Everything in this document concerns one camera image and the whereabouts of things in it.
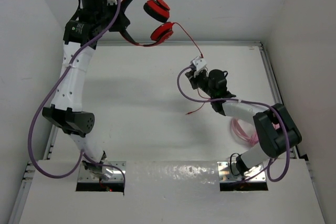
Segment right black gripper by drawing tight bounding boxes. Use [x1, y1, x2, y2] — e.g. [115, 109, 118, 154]
[186, 68, 215, 98]

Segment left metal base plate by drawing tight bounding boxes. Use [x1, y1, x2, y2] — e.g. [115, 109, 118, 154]
[78, 161, 126, 183]

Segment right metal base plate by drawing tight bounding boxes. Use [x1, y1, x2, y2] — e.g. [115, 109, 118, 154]
[217, 161, 266, 183]

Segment metal base plate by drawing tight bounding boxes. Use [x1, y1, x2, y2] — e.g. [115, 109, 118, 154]
[217, 161, 266, 183]
[78, 161, 126, 183]

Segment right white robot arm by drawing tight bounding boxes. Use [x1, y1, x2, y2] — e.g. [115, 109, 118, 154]
[181, 66, 302, 182]

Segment aluminium table frame rail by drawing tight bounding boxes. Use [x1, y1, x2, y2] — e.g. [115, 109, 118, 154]
[18, 42, 323, 223]

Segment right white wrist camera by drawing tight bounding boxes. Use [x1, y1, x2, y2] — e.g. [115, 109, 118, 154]
[191, 56, 207, 76]

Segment red headphones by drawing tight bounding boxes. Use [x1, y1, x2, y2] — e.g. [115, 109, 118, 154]
[118, 0, 174, 47]

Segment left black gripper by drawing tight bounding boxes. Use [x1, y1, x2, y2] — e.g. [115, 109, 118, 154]
[94, 0, 129, 32]

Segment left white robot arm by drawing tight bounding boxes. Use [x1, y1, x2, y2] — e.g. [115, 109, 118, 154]
[42, 0, 120, 163]

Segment pink headphones with cable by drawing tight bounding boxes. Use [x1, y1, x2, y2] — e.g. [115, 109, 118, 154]
[230, 118, 280, 146]

